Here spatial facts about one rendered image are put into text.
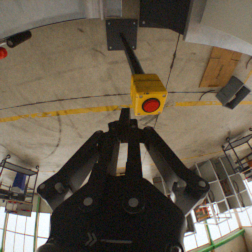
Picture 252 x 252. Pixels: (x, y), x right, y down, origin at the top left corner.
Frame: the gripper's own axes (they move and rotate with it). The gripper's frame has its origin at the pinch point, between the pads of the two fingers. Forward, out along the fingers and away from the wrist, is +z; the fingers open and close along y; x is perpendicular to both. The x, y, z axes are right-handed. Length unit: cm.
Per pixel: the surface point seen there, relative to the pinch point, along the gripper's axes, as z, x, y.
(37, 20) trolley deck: 5.4, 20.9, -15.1
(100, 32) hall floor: 89, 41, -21
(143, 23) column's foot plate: 90, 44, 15
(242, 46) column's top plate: 25, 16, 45
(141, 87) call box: 12.7, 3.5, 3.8
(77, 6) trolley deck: 6.2, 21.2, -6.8
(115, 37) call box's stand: 92, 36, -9
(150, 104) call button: 11.5, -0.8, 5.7
